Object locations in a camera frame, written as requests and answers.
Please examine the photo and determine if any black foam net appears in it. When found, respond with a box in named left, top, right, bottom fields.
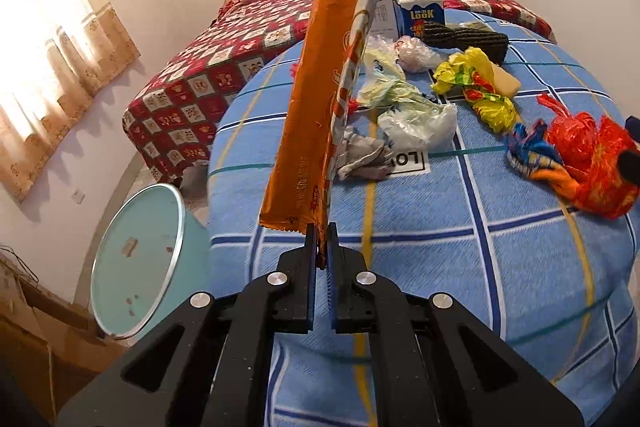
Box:
left=422, top=22, right=510, bottom=65

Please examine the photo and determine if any blue milk carton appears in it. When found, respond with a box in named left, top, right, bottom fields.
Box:
left=392, top=0, right=447, bottom=38

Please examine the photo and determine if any blue checked blanket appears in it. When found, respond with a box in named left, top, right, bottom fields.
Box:
left=207, top=9, right=640, bottom=427

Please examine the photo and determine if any white paper box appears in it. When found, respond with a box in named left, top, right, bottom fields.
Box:
left=370, top=0, right=401, bottom=38

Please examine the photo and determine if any beige patterned side curtain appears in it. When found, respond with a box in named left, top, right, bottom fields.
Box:
left=0, top=0, right=142, bottom=204

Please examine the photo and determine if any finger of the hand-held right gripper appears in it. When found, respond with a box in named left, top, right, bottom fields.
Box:
left=618, top=151, right=640, bottom=188

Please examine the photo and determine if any white cable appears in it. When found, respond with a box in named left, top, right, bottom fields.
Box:
left=46, top=339, right=58, bottom=427

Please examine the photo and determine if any bed with red patterned bedspread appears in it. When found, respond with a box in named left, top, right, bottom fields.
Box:
left=122, top=0, right=556, bottom=185

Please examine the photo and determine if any yellow wrapper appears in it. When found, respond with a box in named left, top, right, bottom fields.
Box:
left=431, top=47, right=518, bottom=134

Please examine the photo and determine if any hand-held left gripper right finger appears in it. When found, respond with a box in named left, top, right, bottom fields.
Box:
left=325, top=222, right=586, bottom=427

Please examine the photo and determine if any red foam net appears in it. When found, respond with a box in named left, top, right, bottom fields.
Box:
left=537, top=93, right=640, bottom=220

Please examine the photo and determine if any teal round trash bin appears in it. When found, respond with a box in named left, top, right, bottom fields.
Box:
left=91, top=183, right=212, bottom=340

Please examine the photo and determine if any grey crumpled wrapper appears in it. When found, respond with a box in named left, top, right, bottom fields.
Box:
left=336, top=126, right=396, bottom=182

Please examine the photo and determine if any blue orange crumpled wrapper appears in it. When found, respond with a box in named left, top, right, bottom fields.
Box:
left=505, top=119, right=576, bottom=194

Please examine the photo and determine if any clear crumpled plastic bag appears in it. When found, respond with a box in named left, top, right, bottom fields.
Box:
left=354, top=34, right=426, bottom=108

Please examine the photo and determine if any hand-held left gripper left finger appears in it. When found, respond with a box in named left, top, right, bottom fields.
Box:
left=57, top=222, right=321, bottom=427

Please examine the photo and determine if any yellow sponge block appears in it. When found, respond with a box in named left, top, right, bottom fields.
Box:
left=492, top=63, right=522, bottom=98

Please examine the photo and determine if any brown cardboard box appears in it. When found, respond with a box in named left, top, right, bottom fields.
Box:
left=0, top=274, right=132, bottom=427

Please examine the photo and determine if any orange snack wrapper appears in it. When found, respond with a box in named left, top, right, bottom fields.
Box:
left=260, top=0, right=391, bottom=270

